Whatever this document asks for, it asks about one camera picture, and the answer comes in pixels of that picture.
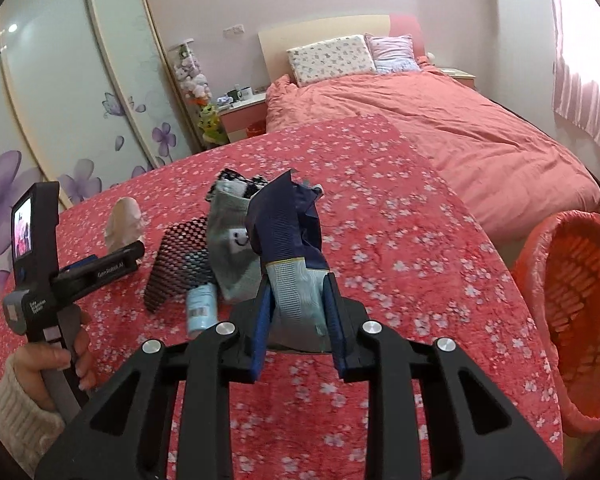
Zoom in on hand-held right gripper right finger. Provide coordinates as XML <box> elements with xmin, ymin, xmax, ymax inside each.
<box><xmin>321</xmin><ymin>271</ymin><xmax>565</xmax><ymax>480</ymax></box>

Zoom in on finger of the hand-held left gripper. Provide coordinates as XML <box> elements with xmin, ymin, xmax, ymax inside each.
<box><xmin>54</xmin><ymin>240</ymin><xmax>147</xmax><ymax>292</ymax></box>
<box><xmin>60</xmin><ymin>255</ymin><xmax>99</xmax><ymax>275</ymax></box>

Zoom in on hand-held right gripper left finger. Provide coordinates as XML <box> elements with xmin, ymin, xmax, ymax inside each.
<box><xmin>35</xmin><ymin>277</ymin><xmax>276</xmax><ymax>480</ymax></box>

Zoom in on beige sock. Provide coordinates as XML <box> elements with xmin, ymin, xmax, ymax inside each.
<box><xmin>106</xmin><ymin>198</ymin><xmax>147</xmax><ymax>252</ymax></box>

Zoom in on grey smiley sock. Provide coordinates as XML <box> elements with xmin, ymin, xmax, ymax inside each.
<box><xmin>207</xmin><ymin>181</ymin><xmax>265</xmax><ymax>304</ymax></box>

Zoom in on navy grey sock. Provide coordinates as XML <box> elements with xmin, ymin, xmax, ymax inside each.
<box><xmin>245</xmin><ymin>169</ymin><xmax>333</xmax><ymax>353</ymax></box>

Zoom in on orange plastic basket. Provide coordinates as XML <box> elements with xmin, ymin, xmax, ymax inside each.
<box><xmin>510</xmin><ymin>210</ymin><xmax>600</xmax><ymax>438</ymax></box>

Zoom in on person's left forearm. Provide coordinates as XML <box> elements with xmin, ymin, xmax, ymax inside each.
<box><xmin>0</xmin><ymin>355</ymin><xmax>67</xmax><ymax>478</ymax></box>

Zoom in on person's left hand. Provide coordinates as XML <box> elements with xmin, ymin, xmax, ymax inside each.
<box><xmin>10</xmin><ymin>312</ymin><xmax>97</xmax><ymax>413</ymax></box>

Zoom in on red floral blanket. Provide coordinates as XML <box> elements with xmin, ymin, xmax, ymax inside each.
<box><xmin>0</xmin><ymin>112</ymin><xmax>563</xmax><ymax>480</ymax></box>

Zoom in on yellow green plush toy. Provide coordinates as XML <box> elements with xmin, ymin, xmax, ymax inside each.
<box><xmin>196</xmin><ymin>102</ymin><xmax>228</xmax><ymax>143</ymax></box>

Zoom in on wardrobe with purple flowers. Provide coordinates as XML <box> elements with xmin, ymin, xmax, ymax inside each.
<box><xmin>0</xmin><ymin>0</ymin><xmax>208</xmax><ymax>311</ymax></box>

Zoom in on pink white nightstand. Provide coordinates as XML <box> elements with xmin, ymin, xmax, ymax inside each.
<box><xmin>217</xmin><ymin>95</ymin><xmax>268</xmax><ymax>143</ymax></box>
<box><xmin>436</xmin><ymin>66</ymin><xmax>477</xmax><ymax>92</ymax></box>

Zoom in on clear tube of plush toys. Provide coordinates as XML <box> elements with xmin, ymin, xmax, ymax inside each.
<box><xmin>169</xmin><ymin>39</ymin><xmax>216</xmax><ymax>111</ymax></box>

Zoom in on salmon duvet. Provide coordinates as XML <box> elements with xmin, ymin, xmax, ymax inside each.
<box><xmin>264</xmin><ymin>62</ymin><xmax>600</xmax><ymax>241</ymax></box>

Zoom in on floral print pillow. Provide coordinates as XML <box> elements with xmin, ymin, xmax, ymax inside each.
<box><xmin>286</xmin><ymin>34</ymin><xmax>377</xmax><ymax>87</ymax></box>

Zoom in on pink striped pillow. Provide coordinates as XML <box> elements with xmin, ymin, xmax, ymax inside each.
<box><xmin>364</xmin><ymin>34</ymin><xmax>422</xmax><ymax>73</ymax></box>

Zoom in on beige pink bed headboard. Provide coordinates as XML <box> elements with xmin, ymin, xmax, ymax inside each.
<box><xmin>257</xmin><ymin>14</ymin><xmax>427</xmax><ymax>86</ymax></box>

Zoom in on pink curtain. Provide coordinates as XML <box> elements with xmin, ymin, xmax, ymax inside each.
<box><xmin>542</xmin><ymin>0</ymin><xmax>600</xmax><ymax>158</ymax></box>

